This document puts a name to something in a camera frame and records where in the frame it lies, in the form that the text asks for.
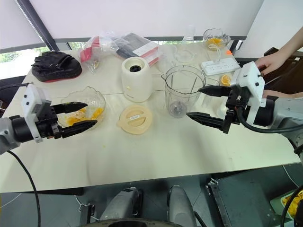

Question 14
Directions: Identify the white power strip cable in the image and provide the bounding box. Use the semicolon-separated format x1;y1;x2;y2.
207;44;224;62

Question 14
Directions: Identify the dark rounded robot torso rim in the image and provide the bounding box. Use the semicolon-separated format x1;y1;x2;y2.
94;218;173;227

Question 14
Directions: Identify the orange peel in small bowl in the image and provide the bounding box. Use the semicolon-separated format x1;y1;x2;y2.
206;37;223;51

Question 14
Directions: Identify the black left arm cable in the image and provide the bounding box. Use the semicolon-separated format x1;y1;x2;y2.
0;82;41;227

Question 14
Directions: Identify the cream blender lid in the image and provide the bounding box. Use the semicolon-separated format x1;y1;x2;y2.
116;105;155;136

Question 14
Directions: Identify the person's bare hand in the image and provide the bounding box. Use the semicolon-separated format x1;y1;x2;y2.
255;53;280;77

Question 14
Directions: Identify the cream blender base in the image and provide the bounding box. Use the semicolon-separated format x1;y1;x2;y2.
121;56;153;103

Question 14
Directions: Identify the orange slice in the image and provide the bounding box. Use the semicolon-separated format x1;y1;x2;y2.
220;74;232;87

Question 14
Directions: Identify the white power strip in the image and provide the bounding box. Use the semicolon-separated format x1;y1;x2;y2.
201;58;241;77

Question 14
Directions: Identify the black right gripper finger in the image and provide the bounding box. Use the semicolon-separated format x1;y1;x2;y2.
198;85;232;97
186;112;226;131

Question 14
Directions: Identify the black diagonal window frame bar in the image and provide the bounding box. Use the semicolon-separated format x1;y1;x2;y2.
16;0;55;51

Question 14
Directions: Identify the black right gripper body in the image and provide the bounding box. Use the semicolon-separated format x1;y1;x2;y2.
222;85;251;134

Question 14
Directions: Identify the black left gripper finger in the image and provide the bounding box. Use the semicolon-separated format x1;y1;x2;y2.
61;120;98;139
53;101;89;114

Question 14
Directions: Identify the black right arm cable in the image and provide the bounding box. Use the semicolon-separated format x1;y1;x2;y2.
233;105;303;134

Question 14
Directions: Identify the black metal table bracket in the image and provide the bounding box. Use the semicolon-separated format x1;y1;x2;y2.
205;178;238;227

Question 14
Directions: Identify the clear blender jar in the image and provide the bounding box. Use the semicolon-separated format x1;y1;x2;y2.
161;65;206;119

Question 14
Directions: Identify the clear glass conical flask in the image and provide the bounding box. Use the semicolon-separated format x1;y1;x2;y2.
181;24;197;44

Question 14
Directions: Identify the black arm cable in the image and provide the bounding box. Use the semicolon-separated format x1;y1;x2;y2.
233;105;303;134
0;82;41;227

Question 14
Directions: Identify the clear plastic bag, red card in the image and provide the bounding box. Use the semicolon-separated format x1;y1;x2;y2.
78;31;120;73

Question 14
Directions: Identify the wavy-rimmed clear glass bowl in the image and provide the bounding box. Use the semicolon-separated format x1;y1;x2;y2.
57;85;107;131

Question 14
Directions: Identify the grey rounded robot leg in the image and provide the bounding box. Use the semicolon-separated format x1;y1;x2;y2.
98;187;143;223
167;184;197;227

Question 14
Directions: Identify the black bag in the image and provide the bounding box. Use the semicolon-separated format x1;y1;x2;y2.
31;50;83;83

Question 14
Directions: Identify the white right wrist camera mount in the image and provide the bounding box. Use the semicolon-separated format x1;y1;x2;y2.
230;61;266;126

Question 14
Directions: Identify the small clear glass bowl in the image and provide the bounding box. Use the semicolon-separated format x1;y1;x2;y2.
203;27;232;51

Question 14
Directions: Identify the bagged black and red package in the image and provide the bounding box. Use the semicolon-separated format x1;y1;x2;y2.
115;32;163;66

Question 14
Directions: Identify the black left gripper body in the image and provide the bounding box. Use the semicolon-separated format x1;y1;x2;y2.
35;100;63;140

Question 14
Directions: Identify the green bin with orange peels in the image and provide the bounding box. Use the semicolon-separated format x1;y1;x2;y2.
269;185;303;219

